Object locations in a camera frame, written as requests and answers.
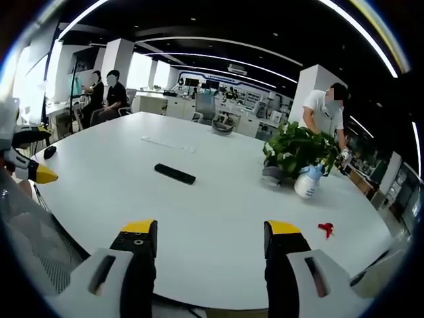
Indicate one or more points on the red plastic clip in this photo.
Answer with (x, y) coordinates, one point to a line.
(325, 228)

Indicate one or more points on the grey chair headrest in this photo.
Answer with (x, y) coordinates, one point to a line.
(222, 126)

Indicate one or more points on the white counter cabinet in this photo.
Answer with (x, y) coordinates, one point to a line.
(165, 104)

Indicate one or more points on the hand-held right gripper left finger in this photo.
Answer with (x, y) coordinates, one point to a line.
(132, 265)

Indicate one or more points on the green potted plant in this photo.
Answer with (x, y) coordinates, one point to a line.
(295, 149)

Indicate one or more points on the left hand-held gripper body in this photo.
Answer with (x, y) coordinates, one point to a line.
(7, 129)

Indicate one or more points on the white spray bottle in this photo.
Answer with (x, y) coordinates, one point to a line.
(309, 183)

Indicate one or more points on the grey mesh office chair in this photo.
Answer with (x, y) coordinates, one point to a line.
(36, 245)

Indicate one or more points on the black remote control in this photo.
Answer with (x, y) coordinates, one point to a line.
(175, 174)

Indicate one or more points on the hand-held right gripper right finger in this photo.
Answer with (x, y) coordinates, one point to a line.
(291, 265)

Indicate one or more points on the black computer mouse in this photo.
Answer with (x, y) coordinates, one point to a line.
(49, 152)

